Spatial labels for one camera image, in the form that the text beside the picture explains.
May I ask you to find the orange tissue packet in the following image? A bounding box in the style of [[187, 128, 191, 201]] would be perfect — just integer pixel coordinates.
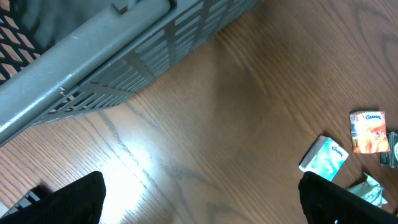
[[349, 111, 390, 154]]

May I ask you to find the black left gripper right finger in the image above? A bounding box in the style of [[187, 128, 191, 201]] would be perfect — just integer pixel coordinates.
[[298, 171, 397, 224]]

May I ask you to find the dark grey plastic basket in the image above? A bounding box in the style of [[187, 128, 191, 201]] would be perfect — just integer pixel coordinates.
[[1, 0, 256, 144]]

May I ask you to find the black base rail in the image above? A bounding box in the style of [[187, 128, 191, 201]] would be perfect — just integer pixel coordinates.
[[1, 185, 52, 218]]

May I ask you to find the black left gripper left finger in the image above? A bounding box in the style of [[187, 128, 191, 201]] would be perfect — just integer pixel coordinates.
[[1, 171, 106, 224]]

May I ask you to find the dark green round-logo packet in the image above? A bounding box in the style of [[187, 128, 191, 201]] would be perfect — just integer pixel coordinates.
[[380, 132, 397, 168]]

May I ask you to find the teal wipes packet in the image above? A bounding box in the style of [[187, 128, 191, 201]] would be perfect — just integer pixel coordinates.
[[347, 172, 387, 208]]

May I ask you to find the teal Kleenex tissue packet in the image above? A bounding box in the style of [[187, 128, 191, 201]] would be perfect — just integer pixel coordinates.
[[299, 136, 349, 181]]

